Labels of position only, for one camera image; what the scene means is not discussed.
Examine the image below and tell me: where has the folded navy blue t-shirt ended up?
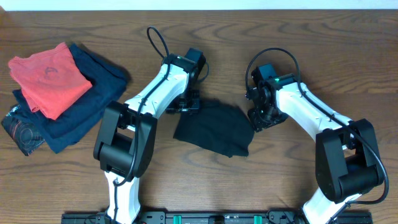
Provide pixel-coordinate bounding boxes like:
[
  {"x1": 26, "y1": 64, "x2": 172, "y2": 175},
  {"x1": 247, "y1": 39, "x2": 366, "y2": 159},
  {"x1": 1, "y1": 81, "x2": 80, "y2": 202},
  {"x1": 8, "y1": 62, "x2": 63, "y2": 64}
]
[{"x1": 12, "y1": 44, "x2": 129, "y2": 153}]

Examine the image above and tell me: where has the black t-shirt with white logo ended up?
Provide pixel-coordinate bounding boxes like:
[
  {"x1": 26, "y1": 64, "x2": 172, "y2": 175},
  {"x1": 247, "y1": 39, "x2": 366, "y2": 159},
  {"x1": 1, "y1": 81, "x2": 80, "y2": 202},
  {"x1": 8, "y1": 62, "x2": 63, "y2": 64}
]
[{"x1": 174, "y1": 99, "x2": 254, "y2": 157}]

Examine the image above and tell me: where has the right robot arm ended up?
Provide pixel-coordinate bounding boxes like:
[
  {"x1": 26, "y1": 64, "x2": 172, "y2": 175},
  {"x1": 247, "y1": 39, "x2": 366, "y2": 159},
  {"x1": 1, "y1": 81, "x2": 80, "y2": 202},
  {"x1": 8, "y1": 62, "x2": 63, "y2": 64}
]
[{"x1": 246, "y1": 64, "x2": 384, "y2": 223}]

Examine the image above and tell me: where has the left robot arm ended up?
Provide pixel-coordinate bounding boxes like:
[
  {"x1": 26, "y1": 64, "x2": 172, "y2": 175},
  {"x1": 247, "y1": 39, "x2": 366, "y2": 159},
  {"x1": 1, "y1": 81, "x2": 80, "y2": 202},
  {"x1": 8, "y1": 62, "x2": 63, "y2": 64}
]
[{"x1": 93, "y1": 48, "x2": 206, "y2": 223}]

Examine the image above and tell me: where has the folded black patterned t-shirt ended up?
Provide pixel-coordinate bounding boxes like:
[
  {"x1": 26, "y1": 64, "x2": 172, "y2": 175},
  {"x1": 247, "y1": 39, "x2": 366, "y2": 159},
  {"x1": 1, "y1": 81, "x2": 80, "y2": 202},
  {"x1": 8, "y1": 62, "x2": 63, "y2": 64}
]
[{"x1": 1, "y1": 105, "x2": 45, "y2": 156}]

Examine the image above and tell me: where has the folded red t-shirt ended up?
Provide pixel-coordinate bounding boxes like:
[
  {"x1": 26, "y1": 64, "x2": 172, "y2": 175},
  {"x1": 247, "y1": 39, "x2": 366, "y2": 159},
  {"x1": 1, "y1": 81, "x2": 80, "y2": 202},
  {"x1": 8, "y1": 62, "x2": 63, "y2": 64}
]
[{"x1": 8, "y1": 42, "x2": 92, "y2": 120}]

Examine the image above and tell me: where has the black mounting rail base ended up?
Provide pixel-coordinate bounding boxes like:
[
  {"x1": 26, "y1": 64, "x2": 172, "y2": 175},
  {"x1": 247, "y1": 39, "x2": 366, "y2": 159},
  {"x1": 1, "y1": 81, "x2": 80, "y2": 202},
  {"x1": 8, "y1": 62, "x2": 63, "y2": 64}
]
[{"x1": 61, "y1": 211, "x2": 373, "y2": 224}]

